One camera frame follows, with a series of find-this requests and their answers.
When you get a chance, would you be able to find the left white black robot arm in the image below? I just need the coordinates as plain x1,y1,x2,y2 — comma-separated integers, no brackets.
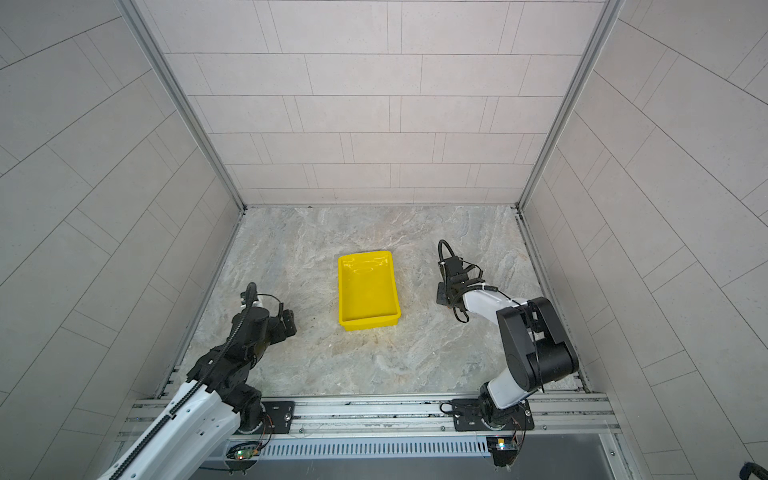
101,301,297,479

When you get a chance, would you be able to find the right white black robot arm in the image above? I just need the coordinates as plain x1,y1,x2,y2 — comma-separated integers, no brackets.
436,253,579,429

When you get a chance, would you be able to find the yellow plastic bin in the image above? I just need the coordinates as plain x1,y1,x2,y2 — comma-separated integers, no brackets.
338,251,401,332

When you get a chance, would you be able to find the left green circuit board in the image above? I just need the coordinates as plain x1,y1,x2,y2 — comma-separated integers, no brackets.
226,442,261,461

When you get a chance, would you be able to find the right small circuit board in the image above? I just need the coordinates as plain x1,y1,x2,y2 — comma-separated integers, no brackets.
486,436,519,454

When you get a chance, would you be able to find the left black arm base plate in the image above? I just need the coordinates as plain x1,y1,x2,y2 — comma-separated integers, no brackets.
237,401,296,435

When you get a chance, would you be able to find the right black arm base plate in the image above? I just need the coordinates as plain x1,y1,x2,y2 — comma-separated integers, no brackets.
448,398,535,432

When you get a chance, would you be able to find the grey slotted cable duct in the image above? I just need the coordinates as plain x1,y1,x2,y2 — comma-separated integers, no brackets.
256,436,490,461

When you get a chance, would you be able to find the aluminium mounting rail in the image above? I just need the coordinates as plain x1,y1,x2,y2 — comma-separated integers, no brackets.
116,391,619,442

